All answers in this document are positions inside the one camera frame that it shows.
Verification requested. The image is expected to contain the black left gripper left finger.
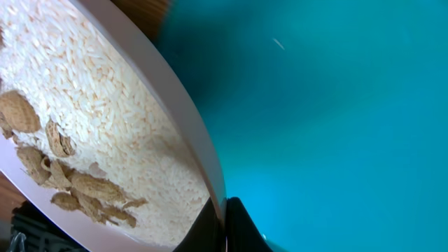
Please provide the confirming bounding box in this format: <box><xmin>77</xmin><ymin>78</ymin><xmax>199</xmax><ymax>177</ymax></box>
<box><xmin>174</xmin><ymin>199</ymin><xmax>224</xmax><ymax>252</ymax></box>

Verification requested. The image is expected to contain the black tray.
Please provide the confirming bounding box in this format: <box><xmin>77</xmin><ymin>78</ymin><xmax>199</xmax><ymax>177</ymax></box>
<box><xmin>6</xmin><ymin>201</ymin><xmax>88</xmax><ymax>252</ymax></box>

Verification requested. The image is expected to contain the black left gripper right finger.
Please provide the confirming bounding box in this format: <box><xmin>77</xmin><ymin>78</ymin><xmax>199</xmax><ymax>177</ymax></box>
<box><xmin>225</xmin><ymin>197</ymin><xmax>286</xmax><ymax>252</ymax></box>

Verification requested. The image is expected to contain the teal serving tray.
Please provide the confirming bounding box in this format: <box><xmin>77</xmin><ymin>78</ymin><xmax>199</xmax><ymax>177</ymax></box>
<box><xmin>157</xmin><ymin>0</ymin><xmax>447</xmax><ymax>251</ymax></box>

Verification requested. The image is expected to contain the pink plate with food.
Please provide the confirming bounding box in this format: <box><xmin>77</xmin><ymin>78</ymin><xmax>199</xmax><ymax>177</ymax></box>
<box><xmin>1</xmin><ymin>1</ymin><xmax>226</xmax><ymax>251</ymax></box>

